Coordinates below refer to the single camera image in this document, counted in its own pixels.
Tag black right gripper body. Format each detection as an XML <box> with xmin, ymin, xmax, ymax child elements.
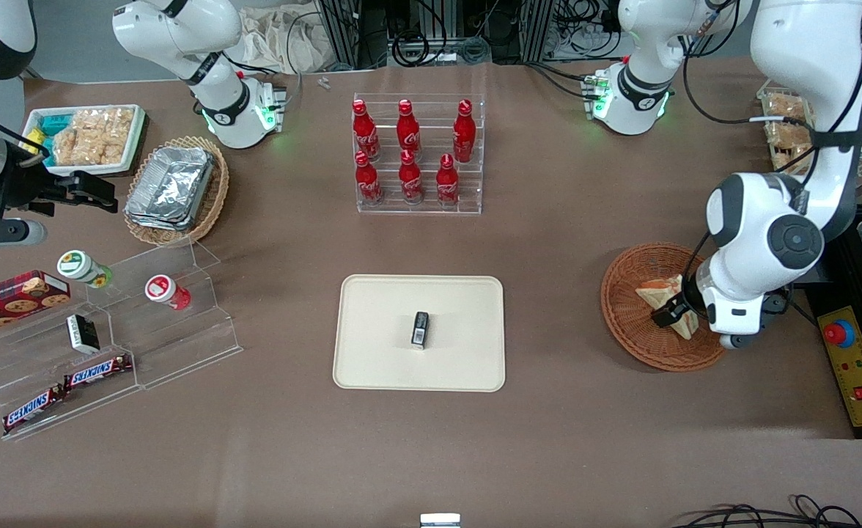
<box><xmin>0</xmin><ymin>167</ymin><xmax>75</xmax><ymax>216</ymax></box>

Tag triangular sandwich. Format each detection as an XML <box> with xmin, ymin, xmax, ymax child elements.
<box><xmin>635</xmin><ymin>275</ymin><xmax>700</xmax><ymax>340</ymax></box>

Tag brown wicker basket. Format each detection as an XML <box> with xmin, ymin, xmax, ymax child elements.
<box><xmin>601</xmin><ymin>242</ymin><xmax>729</xmax><ymax>373</ymax></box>

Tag aluminium foil tray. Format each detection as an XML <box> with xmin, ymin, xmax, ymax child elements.
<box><xmin>124</xmin><ymin>146</ymin><xmax>216</xmax><ymax>232</ymax></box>

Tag light wicker basket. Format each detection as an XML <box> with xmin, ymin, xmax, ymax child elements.
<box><xmin>123</xmin><ymin>135</ymin><xmax>231</xmax><ymax>247</ymax></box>

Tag beige plastic tray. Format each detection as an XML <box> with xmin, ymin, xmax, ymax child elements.
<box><xmin>333</xmin><ymin>274</ymin><xmax>506</xmax><ymax>393</ymax></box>

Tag clear bag of rice crackers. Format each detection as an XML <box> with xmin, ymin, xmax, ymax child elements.
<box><xmin>51</xmin><ymin>107</ymin><xmax>136</xmax><ymax>166</ymax></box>
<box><xmin>764</xmin><ymin>120</ymin><xmax>814</xmax><ymax>148</ymax></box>
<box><xmin>770</xmin><ymin>145</ymin><xmax>814</xmax><ymax>175</ymax></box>
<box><xmin>762</xmin><ymin>92</ymin><xmax>807</xmax><ymax>122</ymax></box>

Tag white rectangular dish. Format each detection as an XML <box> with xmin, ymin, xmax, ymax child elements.
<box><xmin>22</xmin><ymin>104</ymin><xmax>147</xmax><ymax>177</ymax></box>

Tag green sunflower lid cup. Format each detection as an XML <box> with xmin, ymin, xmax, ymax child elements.
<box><xmin>56</xmin><ymin>249</ymin><xmax>114</xmax><ymax>289</ymax></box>

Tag red lid cup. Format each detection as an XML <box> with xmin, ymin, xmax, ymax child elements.
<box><xmin>144</xmin><ymin>274</ymin><xmax>192</xmax><ymax>311</ymax></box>

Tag red cookie box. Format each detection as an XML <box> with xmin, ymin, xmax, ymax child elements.
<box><xmin>0</xmin><ymin>270</ymin><xmax>72</xmax><ymax>340</ymax></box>

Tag black appliance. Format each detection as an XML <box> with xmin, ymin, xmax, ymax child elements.
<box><xmin>803</xmin><ymin>204</ymin><xmax>862</xmax><ymax>441</ymax></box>

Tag black and white carton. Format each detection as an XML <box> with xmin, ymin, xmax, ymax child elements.
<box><xmin>66</xmin><ymin>314</ymin><xmax>101</xmax><ymax>355</ymax></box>

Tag yellow emergency stop box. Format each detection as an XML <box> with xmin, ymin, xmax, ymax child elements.
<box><xmin>817</xmin><ymin>306</ymin><xmax>862</xmax><ymax>429</ymax></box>

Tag clear acrylic step shelf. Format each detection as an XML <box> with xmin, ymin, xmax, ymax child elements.
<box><xmin>0</xmin><ymin>240</ymin><xmax>244</xmax><ymax>442</ymax></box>

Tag Snickers chocolate bar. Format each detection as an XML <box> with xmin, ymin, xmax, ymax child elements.
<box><xmin>62</xmin><ymin>354</ymin><xmax>134</xmax><ymax>390</ymax></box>
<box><xmin>1</xmin><ymin>384</ymin><xmax>67</xmax><ymax>435</ymax></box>

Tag clear acrylic bottle rack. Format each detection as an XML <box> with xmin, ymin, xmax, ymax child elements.
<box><xmin>353</xmin><ymin>92</ymin><xmax>487</xmax><ymax>216</ymax></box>

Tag beige cloth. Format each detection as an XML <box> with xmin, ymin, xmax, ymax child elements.
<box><xmin>237</xmin><ymin>6</ymin><xmax>337</xmax><ymax>75</ymax></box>

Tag red cola bottle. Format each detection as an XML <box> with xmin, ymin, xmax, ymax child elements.
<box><xmin>399</xmin><ymin>149</ymin><xmax>425</xmax><ymax>205</ymax></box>
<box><xmin>435</xmin><ymin>153</ymin><xmax>462</xmax><ymax>207</ymax></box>
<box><xmin>354</xmin><ymin>150</ymin><xmax>385</xmax><ymax>207</ymax></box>
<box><xmin>452</xmin><ymin>99</ymin><xmax>477</xmax><ymax>164</ymax></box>
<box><xmin>352</xmin><ymin>99</ymin><xmax>381</xmax><ymax>162</ymax></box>
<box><xmin>397</xmin><ymin>99</ymin><xmax>422</xmax><ymax>156</ymax></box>

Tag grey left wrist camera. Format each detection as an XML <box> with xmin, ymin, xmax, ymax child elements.
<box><xmin>719</xmin><ymin>293</ymin><xmax>792</xmax><ymax>351</ymax></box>

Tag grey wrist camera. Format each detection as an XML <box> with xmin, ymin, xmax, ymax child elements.
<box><xmin>0</xmin><ymin>218</ymin><xmax>48</xmax><ymax>249</ymax></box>
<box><xmin>719</xmin><ymin>293</ymin><xmax>792</xmax><ymax>351</ymax></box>

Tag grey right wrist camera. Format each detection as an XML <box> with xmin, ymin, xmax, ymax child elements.
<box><xmin>0</xmin><ymin>218</ymin><xmax>48</xmax><ymax>249</ymax></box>

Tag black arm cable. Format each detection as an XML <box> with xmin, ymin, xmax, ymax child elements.
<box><xmin>680</xmin><ymin>0</ymin><xmax>862</xmax><ymax>199</ymax></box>

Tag black floor cables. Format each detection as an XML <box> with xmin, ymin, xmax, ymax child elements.
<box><xmin>671</xmin><ymin>494</ymin><xmax>862</xmax><ymax>528</ymax></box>

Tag black base cables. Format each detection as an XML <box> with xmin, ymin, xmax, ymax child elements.
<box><xmin>525</xmin><ymin>60</ymin><xmax>594</xmax><ymax>101</ymax></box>

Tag aluminium frame rack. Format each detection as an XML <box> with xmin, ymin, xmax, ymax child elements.
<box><xmin>317</xmin><ymin>0</ymin><xmax>558</xmax><ymax>71</ymax></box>

